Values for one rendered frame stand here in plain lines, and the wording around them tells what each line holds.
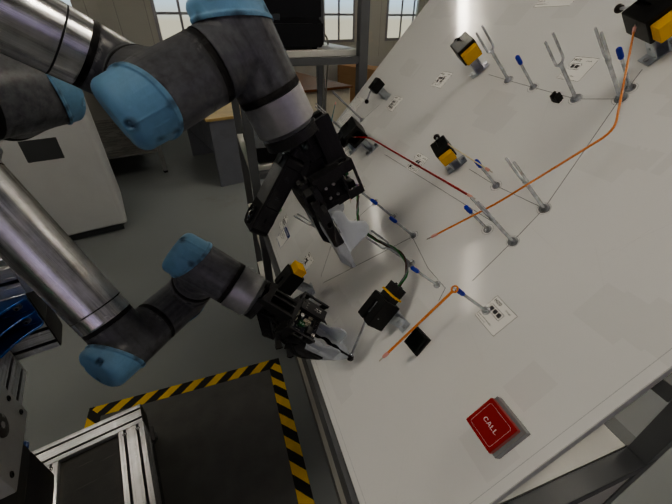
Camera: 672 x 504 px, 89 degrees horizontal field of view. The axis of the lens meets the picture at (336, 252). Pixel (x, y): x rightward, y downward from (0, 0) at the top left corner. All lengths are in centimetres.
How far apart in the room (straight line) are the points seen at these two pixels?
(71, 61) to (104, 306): 31
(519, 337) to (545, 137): 37
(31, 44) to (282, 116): 25
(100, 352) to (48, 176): 287
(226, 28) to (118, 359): 44
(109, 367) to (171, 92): 38
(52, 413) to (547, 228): 216
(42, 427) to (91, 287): 167
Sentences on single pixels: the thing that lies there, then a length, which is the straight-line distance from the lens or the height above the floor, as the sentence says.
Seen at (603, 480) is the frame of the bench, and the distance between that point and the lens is 97.
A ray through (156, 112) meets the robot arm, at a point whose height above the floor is 148.
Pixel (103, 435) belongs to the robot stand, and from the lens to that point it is 174.
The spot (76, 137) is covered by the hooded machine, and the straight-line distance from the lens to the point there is 331.
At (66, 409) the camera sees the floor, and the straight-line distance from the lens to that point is 223.
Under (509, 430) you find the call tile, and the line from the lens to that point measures 55.
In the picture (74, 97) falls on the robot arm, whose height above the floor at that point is 145.
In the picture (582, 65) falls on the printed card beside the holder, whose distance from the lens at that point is 86.
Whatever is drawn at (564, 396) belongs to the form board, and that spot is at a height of 115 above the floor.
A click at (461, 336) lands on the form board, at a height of 111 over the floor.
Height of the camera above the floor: 155
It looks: 34 degrees down
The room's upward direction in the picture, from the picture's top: straight up
